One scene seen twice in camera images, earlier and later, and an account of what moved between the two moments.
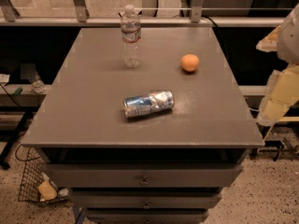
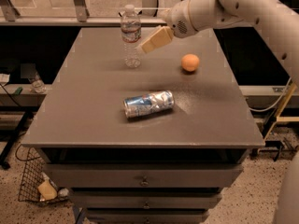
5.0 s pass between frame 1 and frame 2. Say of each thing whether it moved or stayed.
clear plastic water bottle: stayed
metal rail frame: stayed
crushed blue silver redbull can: stayed
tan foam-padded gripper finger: moved
